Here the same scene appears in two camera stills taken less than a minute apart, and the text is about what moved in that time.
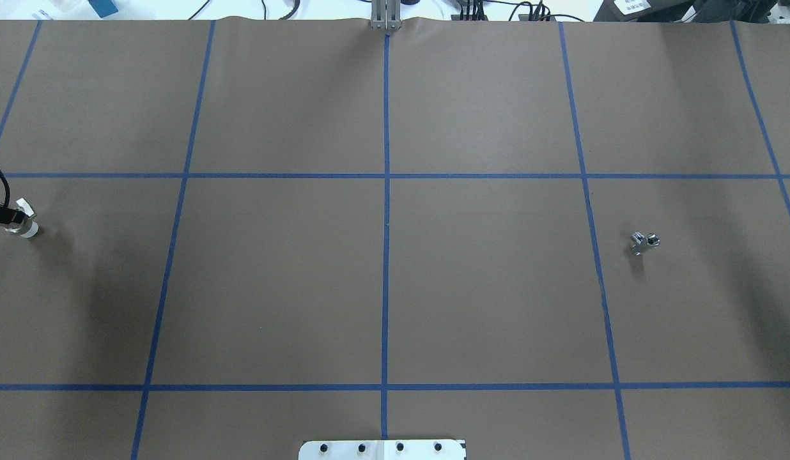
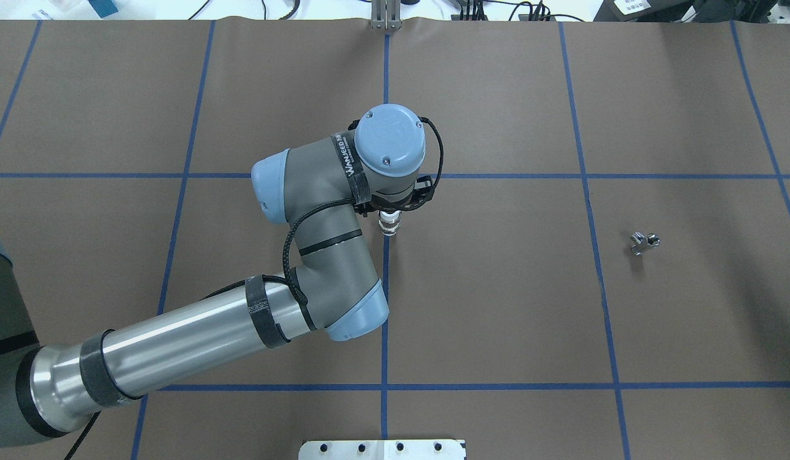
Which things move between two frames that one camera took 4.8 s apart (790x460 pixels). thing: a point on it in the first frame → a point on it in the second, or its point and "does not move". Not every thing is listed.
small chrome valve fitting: [638, 240] does not move
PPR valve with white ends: [28, 228] → [390, 223]
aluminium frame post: [386, 15] does not move
